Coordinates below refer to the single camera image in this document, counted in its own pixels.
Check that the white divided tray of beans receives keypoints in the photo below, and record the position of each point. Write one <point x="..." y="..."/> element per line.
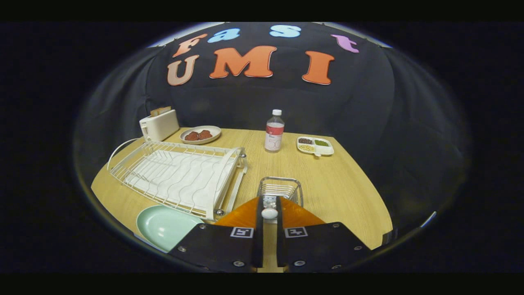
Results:
<point x="327" y="149"/>

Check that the clear bottle with red label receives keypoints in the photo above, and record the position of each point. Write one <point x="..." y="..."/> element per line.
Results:
<point x="274" y="139"/>

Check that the brown toast slice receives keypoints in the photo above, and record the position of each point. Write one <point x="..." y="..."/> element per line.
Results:
<point x="160" y="111"/>

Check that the white ribbed drain tray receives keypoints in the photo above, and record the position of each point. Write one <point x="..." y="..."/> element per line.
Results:
<point x="180" y="176"/>

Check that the beige round plate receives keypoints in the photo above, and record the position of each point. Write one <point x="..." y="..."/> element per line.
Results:
<point x="216" y="132"/>

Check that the black table clamp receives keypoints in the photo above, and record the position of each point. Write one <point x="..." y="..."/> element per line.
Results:
<point x="389" y="237"/>

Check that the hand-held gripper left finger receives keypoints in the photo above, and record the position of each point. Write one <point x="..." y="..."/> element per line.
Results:
<point x="221" y="250"/>

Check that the black backdrop cloth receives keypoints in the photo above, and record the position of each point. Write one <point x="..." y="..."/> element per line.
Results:
<point x="245" y="102"/>

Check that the white toaster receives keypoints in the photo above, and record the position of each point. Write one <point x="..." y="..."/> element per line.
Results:
<point x="161" y="127"/>

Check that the mint green plate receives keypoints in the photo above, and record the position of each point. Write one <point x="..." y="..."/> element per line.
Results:
<point x="163" y="227"/>

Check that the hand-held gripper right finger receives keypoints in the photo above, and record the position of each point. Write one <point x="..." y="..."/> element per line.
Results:
<point x="319" y="250"/>

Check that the brown meat patty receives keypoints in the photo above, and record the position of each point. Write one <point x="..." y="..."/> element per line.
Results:
<point x="205" y="134"/>
<point x="191" y="136"/>

